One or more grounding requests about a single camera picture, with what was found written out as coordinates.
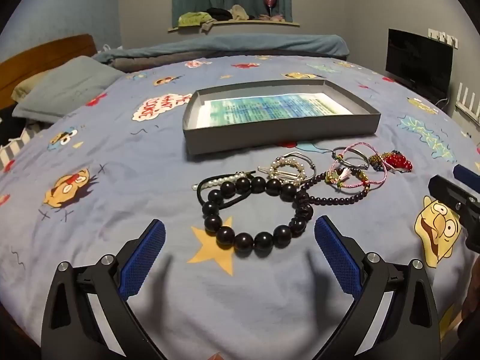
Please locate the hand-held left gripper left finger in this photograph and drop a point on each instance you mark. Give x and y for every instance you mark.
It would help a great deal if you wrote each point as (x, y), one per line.
(144, 258)

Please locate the black flat screen television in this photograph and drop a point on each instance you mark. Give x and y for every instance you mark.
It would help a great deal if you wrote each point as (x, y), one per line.
(416, 60)

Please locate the wooden headboard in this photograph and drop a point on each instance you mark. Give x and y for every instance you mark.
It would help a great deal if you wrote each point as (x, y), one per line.
(37, 50)

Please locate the black white striped cloth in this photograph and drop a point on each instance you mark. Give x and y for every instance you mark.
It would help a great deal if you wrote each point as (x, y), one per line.
(11, 153)

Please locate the shallow grey cardboard box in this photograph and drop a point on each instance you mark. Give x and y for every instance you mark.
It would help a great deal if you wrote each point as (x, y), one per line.
(262, 131)

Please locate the grey blanket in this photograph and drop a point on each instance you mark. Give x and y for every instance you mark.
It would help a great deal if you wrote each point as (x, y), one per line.
(150, 62)

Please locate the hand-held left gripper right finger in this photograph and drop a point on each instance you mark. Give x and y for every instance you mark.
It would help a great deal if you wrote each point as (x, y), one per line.
(337, 255)

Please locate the pink cloth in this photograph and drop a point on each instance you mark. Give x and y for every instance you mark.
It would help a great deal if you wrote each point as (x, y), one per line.
(273, 17)

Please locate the white wall hook rack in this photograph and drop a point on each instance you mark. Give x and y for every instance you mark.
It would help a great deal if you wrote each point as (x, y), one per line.
(442, 37)

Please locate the wavy silver bangle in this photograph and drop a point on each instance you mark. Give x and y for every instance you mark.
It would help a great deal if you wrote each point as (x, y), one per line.
(300, 154)

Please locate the green cloth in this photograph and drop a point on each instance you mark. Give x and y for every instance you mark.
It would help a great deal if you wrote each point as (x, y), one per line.
(191, 18)

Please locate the curved window sill shelf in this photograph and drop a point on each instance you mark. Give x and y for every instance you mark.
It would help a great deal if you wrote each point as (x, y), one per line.
(255, 23)

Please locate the round pearl hair clip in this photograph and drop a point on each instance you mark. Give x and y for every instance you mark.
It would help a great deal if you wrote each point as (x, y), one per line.
(279, 164)

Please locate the blue cartoon printed bedsheet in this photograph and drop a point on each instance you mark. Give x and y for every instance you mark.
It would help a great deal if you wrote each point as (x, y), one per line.
(131, 180)

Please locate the round silver bangle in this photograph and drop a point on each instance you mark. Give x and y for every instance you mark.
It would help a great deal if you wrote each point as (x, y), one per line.
(352, 165)

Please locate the white router with antennas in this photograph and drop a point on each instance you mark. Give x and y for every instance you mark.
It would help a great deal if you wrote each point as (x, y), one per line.
(468, 107)

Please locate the beige cloth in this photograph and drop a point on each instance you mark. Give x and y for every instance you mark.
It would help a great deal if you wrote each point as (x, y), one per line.
(238, 12)

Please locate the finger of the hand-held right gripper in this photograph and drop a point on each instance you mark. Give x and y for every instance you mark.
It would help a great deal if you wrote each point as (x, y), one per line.
(465, 174)
(450, 195)

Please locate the grey pillow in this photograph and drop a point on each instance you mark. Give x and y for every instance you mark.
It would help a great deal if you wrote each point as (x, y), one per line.
(63, 90)

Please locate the teal blanket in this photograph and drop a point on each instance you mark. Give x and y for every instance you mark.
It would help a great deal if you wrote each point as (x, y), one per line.
(262, 43)

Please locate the blue green printed paper sheet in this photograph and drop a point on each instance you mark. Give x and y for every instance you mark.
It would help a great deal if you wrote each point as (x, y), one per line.
(262, 108)

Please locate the pearl bar hair clip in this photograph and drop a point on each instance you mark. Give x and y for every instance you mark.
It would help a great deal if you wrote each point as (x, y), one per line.
(217, 180)

